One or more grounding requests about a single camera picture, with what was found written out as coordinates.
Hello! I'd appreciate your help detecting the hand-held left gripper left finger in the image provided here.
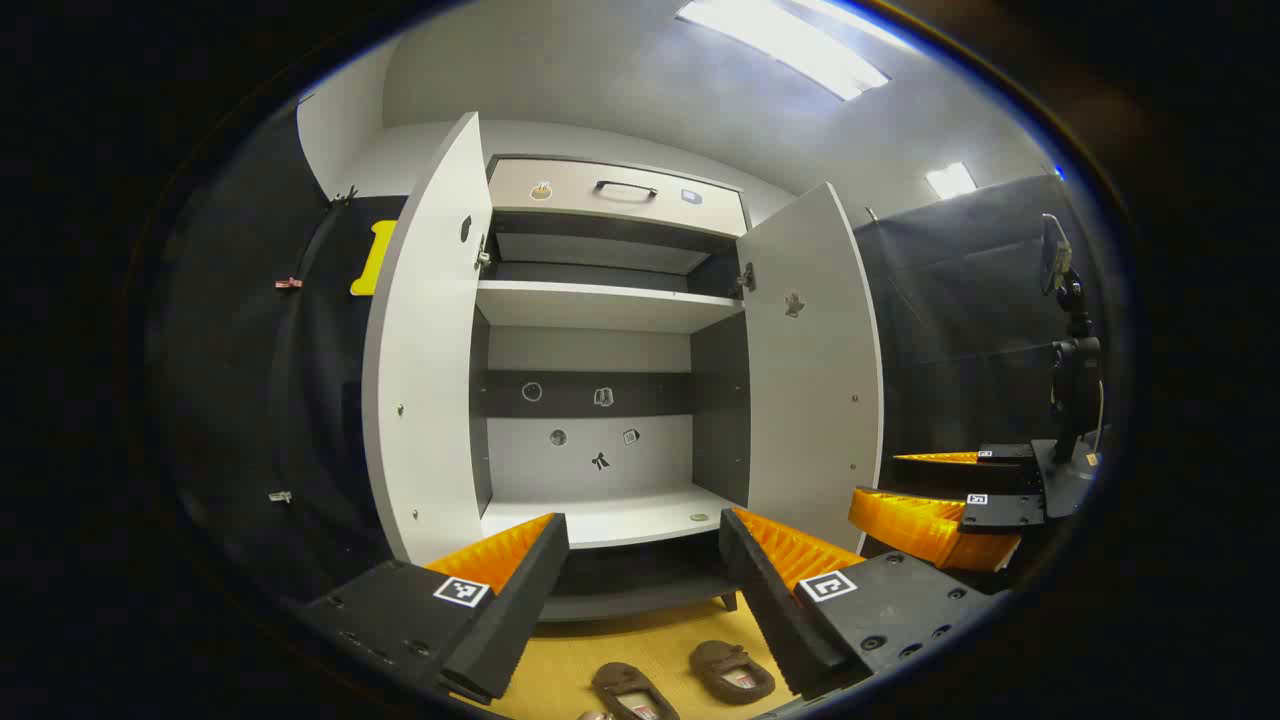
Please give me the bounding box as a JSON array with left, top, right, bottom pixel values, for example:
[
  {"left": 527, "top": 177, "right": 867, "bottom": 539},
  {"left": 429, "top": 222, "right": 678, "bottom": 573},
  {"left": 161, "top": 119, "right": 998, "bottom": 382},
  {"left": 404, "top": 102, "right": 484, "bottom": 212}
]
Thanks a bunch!
[{"left": 300, "top": 512, "right": 571, "bottom": 706}]

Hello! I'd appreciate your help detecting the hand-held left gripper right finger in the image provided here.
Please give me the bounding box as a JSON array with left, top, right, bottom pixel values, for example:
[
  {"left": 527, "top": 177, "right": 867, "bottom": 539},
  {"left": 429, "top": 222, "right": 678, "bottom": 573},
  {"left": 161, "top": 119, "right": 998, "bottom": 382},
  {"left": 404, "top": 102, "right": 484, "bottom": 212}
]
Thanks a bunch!
[{"left": 718, "top": 507, "right": 1011, "bottom": 701}]

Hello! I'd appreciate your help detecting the brown fuzzy shoe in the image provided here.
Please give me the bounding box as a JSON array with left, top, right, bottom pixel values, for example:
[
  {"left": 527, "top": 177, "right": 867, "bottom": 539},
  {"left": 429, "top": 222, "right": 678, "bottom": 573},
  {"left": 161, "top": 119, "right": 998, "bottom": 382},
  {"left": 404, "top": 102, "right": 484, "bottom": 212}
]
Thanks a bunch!
[
  {"left": 578, "top": 662, "right": 681, "bottom": 720},
  {"left": 688, "top": 640, "right": 777, "bottom": 705}
]

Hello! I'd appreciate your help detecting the white cabinet door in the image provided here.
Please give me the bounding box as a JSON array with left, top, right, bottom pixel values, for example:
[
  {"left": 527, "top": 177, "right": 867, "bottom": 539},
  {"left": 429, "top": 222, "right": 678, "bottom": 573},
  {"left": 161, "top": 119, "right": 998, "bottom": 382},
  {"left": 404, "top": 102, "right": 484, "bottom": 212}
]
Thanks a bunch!
[
  {"left": 362, "top": 112, "right": 496, "bottom": 566},
  {"left": 737, "top": 182, "right": 884, "bottom": 553}
]

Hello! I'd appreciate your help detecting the white grey shoe cabinet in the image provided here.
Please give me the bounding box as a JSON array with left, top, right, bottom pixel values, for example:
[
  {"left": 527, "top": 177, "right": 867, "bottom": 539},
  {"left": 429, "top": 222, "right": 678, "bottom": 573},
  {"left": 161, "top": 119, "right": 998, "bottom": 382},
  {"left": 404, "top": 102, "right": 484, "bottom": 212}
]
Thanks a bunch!
[{"left": 470, "top": 152, "right": 753, "bottom": 623}]

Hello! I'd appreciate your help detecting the white cabinet shelf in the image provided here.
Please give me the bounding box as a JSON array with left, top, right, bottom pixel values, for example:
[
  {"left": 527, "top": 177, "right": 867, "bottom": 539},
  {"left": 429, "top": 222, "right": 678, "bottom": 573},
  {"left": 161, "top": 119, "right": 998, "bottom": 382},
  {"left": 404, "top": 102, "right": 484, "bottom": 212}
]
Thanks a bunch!
[{"left": 476, "top": 280, "right": 746, "bottom": 334}]

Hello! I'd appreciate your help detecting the beige cabinet drawer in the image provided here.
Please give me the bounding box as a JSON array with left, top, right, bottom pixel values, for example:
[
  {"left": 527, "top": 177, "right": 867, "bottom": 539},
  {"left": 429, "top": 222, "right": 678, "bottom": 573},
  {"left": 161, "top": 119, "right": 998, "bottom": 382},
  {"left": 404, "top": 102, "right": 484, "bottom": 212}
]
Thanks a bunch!
[{"left": 487, "top": 157, "right": 749, "bottom": 239}]

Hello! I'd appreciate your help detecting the black backdrop cloth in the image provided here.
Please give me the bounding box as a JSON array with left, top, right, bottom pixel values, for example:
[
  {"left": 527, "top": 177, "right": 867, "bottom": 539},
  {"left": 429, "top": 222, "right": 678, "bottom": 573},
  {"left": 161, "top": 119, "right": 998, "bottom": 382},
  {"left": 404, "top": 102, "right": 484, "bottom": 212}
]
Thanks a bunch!
[
  {"left": 852, "top": 175, "right": 1101, "bottom": 561},
  {"left": 160, "top": 100, "right": 411, "bottom": 606}
]

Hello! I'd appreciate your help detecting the small ceiling light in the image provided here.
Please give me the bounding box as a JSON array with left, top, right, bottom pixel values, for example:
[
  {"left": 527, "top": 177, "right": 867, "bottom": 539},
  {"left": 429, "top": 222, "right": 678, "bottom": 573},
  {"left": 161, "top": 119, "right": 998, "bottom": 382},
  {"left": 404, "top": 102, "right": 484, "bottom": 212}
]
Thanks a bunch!
[{"left": 925, "top": 162, "right": 978, "bottom": 199}]

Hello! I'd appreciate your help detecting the long ceiling light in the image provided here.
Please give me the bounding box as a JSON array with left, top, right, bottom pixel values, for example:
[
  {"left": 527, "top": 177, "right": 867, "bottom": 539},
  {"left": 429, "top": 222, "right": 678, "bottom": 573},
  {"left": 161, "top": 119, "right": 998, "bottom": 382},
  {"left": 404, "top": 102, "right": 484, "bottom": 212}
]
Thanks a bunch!
[{"left": 675, "top": 0, "right": 891, "bottom": 101}]

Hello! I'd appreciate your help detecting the camera on black tripod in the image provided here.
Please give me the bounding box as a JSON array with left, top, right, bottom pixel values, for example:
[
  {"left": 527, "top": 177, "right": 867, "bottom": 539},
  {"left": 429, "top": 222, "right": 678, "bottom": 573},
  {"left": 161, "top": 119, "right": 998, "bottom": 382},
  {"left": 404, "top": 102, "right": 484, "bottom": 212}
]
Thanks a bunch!
[{"left": 1038, "top": 213, "right": 1109, "bottom": 466}]

